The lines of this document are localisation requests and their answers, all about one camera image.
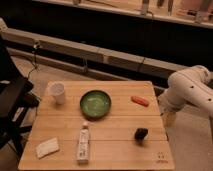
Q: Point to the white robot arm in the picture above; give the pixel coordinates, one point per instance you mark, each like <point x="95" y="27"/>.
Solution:
<point x="187" y="85"/>

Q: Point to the black eraser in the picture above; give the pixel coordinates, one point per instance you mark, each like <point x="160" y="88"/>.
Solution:
<point x="140" y="133"/>

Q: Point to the black chair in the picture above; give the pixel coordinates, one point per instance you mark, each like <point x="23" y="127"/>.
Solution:
<point x="15" y="100"/>

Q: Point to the white folded cloth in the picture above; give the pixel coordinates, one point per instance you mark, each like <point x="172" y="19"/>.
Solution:
<point x="47" y="147"/>

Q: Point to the orange carrot toy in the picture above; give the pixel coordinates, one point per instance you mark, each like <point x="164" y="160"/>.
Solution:
<point x="140" y="101"/>

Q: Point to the green bowl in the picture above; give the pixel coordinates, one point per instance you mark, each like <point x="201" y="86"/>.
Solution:
<point x="95" y="104"/>

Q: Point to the white paper cup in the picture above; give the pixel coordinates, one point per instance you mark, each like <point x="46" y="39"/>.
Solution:
<point x="57" y="91"/>

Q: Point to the beige gripper end piece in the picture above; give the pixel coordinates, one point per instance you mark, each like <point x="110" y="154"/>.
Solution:
<point x="168" y="118"/>

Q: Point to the white glue tube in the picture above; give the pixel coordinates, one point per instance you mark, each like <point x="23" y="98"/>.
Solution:
<point x="83" y="144"/>

